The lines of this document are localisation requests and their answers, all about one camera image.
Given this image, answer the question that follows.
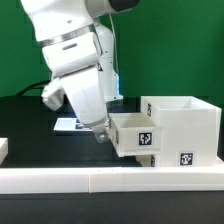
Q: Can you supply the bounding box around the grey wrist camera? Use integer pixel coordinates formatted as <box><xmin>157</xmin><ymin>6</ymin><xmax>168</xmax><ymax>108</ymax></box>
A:
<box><xmin>42</xmin><ymin>78</ymin><xmax>64</xmax><ymax>111</ymax></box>

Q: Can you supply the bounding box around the white front drawer box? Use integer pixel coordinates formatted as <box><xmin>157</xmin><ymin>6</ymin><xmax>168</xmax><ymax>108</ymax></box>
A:
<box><xmin>136</xmin><ymin>155</ymin><xmax>155</xmax><ymax>167</ymax></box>

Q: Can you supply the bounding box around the white left fence rail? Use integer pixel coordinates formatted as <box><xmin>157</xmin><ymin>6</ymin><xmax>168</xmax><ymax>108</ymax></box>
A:
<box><xmin>0</xmin><ymin>138</ymin><xmax>8</xmax><ymax>165</ymax></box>

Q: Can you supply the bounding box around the white drawer box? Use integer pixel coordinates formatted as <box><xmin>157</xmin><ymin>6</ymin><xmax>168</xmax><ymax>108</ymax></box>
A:
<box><xmin>136</xmin><ymin>155</ymin><xmax>155</xmax><ymax>167</ymax></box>
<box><xmin>108</xmin><ymin>113</ymin><xmax>162</xmax><ymax>157</ymax></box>

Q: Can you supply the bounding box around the white drawer cabinet frame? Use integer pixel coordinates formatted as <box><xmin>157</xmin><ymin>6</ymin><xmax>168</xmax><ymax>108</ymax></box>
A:
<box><xmin>140</xmin><ymin>96</ymin><xmax>221</xmax><ymax>167</ymax></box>

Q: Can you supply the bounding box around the white front fence rail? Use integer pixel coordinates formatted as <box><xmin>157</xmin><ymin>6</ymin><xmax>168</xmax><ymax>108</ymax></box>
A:
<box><xmin>0</xmin><ymin>165</ymin><xmax>224</xmax><ymax>194</ymax></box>

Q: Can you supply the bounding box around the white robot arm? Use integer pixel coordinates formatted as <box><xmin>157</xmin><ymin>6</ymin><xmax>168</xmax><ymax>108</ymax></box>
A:
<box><xmin>20</xmin><ymin>0</ymin><xmax>140</xmax><ymax>143</ymax></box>

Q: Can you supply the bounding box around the marker tag sheet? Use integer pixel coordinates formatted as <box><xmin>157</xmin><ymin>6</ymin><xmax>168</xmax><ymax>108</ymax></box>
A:
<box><xmin>54</xmin><ymin>118</ymin><xmax>90</xmax><ymax>131</ymax></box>

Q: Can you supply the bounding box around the black cable bundle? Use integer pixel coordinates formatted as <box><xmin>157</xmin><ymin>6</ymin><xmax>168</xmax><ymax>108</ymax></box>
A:
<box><xmin>15</xmin><ymin>79</ymin><xmax>52</xmax><ymax>98</ymax></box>

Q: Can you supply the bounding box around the white fence rail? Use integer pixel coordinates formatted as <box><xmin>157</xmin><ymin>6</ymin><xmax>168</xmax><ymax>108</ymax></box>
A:
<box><xmin>0</xmin><ymin>138</ymin><xmax>8</xmax><ymax>165</ymax></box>
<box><xmin>0</xmin><ymin>165</ymin><xmax>224</xmax><ymax>194</ymax></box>

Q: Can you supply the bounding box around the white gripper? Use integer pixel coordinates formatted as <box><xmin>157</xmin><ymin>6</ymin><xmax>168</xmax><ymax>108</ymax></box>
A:
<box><xmin>42</xmin><ymin>32</ymin><xmax>109</xmax><ymax>143</ymax></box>

